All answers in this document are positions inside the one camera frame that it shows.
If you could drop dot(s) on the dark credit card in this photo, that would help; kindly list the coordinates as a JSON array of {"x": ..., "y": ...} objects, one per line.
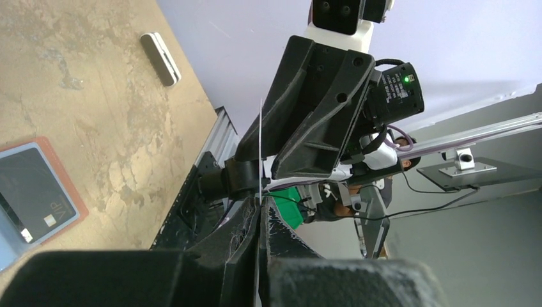
[{"x": 35, "y": 201}]

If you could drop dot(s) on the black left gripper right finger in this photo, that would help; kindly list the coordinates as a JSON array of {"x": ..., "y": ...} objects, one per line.
[{"x": 293, "y": 274}]

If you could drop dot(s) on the aluminium frame rail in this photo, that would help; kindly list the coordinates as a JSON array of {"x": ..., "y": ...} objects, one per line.
[{"x": 222, "y": 139}]

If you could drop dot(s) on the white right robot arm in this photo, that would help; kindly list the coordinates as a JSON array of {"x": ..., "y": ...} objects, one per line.
[{"x": 369, "y": 153}]

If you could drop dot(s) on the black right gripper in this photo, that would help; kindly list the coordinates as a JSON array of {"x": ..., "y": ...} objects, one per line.
[{"x": 330, "y": 96}]

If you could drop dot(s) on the grey monitor stand plate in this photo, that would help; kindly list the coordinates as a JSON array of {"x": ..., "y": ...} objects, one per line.
[{"x": 464, "y": 171}]

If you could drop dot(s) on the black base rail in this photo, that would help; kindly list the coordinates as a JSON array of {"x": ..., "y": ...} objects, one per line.
[{"x": 205, "y": 200}]

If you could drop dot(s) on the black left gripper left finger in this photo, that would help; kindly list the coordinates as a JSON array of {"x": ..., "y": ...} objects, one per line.
[{"x": 220, "y": 270}]

